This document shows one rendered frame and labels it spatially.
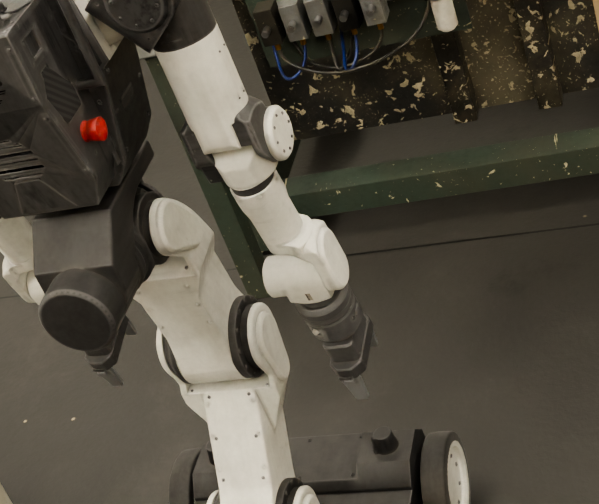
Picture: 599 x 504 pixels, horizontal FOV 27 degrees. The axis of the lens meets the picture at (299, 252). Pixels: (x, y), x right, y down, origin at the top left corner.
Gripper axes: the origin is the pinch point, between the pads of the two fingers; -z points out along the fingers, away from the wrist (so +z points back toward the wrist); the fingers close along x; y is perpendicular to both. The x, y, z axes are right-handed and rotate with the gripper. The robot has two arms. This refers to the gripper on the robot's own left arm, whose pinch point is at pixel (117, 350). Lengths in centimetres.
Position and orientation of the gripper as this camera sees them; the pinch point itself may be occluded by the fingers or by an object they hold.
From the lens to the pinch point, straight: 231.6
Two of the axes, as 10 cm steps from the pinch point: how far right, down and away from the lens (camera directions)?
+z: -3.5, -5.6, -7.5
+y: -9.2, 0.7, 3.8
